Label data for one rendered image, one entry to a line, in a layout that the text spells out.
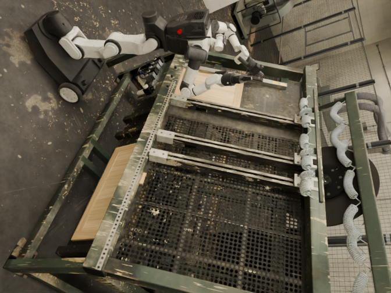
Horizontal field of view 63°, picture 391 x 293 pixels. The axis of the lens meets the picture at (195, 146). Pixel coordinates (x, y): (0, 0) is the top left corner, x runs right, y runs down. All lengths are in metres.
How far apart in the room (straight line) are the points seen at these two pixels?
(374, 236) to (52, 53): 2.76
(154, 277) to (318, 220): 1.03
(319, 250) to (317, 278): 0.16
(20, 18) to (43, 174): 1.28
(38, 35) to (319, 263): 2.56
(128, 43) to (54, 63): 0.64
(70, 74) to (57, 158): 0.72
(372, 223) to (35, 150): 2.53
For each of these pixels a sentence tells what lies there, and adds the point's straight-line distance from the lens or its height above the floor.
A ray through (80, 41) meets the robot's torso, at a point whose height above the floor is 0.34.
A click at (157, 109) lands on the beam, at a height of 0.85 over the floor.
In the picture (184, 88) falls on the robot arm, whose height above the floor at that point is 1.15.
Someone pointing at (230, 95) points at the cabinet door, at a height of 1.28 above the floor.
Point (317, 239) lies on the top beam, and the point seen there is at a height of 1.88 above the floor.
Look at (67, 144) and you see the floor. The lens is 2.95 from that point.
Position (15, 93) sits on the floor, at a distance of 2.81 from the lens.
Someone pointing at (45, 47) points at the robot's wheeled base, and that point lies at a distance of 2.90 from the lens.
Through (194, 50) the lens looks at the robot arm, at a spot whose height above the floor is 1.32.
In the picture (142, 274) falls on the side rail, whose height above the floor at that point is 1.08.
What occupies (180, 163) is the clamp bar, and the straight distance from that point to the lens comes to 2.19.
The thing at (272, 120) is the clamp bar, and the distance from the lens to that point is 2.60.
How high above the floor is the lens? 2.27
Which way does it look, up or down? 29 degrees down
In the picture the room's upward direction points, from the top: 78 degrees clockwise
